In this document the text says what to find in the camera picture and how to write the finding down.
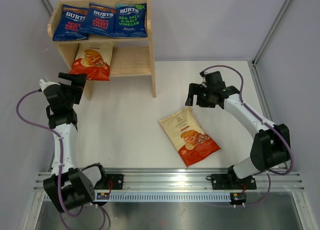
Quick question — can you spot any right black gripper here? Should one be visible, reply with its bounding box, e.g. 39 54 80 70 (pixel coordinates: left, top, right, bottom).
185 83 216 108

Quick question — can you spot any cassava chips bag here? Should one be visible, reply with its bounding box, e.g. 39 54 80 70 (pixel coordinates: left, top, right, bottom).
69 42 117 81
158 106 221 167

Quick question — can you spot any blue Burts chilli bag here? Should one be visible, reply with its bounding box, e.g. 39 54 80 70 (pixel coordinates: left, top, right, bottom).
52 4 89 42

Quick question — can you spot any Burts sea salt vinegar bag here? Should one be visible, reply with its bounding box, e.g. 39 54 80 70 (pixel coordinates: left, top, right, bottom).
113 3 148 38

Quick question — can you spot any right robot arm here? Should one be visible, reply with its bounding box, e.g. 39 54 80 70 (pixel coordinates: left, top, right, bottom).
185 71 293 190

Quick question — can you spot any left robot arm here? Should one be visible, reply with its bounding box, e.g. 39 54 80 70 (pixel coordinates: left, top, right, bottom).
39 72 108 213

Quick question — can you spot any wooden two-tier shelf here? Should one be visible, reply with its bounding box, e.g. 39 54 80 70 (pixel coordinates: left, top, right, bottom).
47 0 156 98

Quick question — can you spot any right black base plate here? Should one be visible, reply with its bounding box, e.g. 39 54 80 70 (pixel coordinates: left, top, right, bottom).
206 173 257 191

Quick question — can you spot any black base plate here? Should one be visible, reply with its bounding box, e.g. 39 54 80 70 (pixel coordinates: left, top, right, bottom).
206 173 257 191
94 174 124 190

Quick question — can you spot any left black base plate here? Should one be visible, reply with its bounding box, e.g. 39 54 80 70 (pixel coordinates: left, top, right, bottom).
94 174 124 190

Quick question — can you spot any white slotted cable duct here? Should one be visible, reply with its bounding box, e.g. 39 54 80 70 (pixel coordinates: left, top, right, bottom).
94 192 231 203

